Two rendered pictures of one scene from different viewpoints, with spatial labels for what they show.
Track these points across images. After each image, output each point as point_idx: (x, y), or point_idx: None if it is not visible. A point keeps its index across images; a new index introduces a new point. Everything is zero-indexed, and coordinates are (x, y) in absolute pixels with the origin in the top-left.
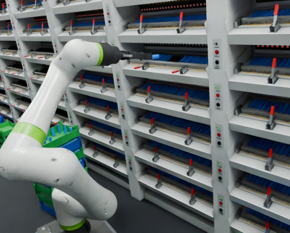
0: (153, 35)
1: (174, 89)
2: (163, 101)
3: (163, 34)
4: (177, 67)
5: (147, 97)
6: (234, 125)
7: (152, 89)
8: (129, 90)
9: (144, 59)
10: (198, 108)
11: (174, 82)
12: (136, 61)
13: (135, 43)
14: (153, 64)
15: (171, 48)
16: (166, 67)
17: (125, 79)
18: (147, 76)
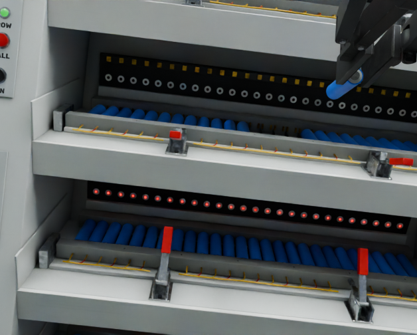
0: (273, 20)
1: (234, 244)
2: (225, 287)
3: (332, 24)
4: (325, 157)
5: (133, 277)
6: None
7: (139, 243)
8: (31, 248)
9: (388, 68)
10: (395, 306)
11: (213, 221)
12: (110, 121)
13: (74, 64)
14: (206, 138)
15: (226, 107)
16: (283, 154)
17: (31, 196)
18: (190, 181)
